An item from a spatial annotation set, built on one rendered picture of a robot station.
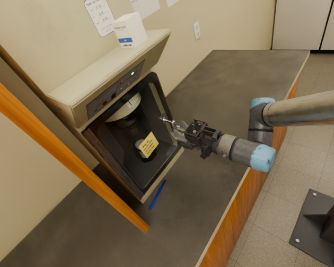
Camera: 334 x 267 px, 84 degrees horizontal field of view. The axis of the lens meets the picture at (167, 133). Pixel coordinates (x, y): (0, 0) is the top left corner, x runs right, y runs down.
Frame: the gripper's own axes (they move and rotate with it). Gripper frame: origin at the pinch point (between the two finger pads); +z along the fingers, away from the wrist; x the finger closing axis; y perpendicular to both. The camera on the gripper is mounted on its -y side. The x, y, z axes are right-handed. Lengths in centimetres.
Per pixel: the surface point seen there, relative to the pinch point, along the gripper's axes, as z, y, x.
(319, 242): -65, -114, -26
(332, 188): -65, -117, -72
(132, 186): 3.6, -5.0, 25.7
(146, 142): 3.5, 5.0, 11.3
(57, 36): 4.6, 45.3, 15.4
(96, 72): -2.1, 37.2, 15.2
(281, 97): -24, -22, -57
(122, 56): -3.3, 37.0, 8.2
